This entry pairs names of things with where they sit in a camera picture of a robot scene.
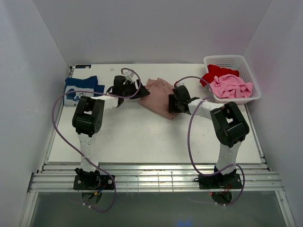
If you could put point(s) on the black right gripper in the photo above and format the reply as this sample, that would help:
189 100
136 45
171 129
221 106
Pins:
172 100

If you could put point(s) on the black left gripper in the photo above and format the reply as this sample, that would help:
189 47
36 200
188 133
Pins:
142 91

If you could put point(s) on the dusty pink printed t-shirt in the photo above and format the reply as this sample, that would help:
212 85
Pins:
158 99

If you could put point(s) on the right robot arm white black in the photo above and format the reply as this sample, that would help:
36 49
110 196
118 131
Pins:
230 128

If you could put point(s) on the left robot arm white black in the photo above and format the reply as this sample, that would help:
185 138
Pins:
87 121

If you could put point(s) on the folded blue printed t-shirt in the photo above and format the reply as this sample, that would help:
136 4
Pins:
76 88

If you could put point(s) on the red t-shirt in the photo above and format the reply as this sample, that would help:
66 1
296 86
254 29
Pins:
214 70

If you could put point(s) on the bright pink t-shirt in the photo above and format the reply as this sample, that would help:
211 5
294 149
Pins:
231 87

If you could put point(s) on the small blue label sticker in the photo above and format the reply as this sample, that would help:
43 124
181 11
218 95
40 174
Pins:
83 66

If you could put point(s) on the white plastic laundry basket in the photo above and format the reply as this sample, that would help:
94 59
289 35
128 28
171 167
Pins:
239 63

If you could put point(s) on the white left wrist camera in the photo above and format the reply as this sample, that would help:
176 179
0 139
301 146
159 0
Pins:
128 75

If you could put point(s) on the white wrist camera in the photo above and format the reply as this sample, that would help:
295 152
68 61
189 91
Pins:
177 84
128 75

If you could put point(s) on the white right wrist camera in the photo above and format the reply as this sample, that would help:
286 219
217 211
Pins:
177 84

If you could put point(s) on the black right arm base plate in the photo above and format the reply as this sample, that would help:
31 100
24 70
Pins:
219 182

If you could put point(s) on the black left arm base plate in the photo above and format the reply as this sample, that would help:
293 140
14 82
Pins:
93 182

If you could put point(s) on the aluminium table frame rails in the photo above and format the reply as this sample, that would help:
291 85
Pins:
151 178

